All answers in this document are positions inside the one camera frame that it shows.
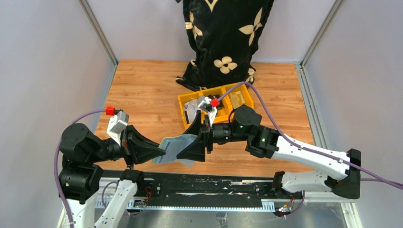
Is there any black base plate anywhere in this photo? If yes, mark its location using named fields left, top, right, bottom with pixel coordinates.
left=136, top=172, right=302, bottom=208

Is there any aluminium frame rail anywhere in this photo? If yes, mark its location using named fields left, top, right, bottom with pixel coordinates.
left=126, top=172, right=348, bottom=214

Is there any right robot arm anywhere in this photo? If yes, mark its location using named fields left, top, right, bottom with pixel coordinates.
left=176, top=105, right=361, bottom=200

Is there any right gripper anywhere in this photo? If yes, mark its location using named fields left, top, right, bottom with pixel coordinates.
left=177, top=110, right=249, bottom=163

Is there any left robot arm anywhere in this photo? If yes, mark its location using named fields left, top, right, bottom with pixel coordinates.
left=57, top=123, right=165, bottom=228

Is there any green card holder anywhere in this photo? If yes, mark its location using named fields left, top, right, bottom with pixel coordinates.
left=152, top=134, right=197, bottom=168

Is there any black cards stack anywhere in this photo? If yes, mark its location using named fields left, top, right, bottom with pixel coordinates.
left=208, top=95, right=224, bottom=110

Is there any yellow three-compartment bin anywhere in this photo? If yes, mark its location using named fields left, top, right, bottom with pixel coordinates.
left=177, top=82, right=254, bottom=130

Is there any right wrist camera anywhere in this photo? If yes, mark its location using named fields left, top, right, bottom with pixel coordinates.
left=197, top=95, right=218, bottom=125

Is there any black floral blanket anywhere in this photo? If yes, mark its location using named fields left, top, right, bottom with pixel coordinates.
left=175, top=0, right=275, bottom=91

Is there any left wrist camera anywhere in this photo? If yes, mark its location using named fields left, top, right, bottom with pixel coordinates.
left=106, top=111, right=129, bottom=146

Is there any silver cards stack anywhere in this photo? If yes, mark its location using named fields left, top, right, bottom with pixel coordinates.
left=183, top=100, right=199, bottom=124

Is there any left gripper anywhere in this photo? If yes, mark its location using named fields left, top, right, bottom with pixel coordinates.
left=89, top=122, right=166, bottom=166

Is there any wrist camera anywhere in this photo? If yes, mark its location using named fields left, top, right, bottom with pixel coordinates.
left=197, top=95, right=218, bottom=125
left=106, top=111, right=129, bottom=146

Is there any gold cards stack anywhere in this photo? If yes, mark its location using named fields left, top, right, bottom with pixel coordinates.
left=229, top=91, right=246, bottom=109

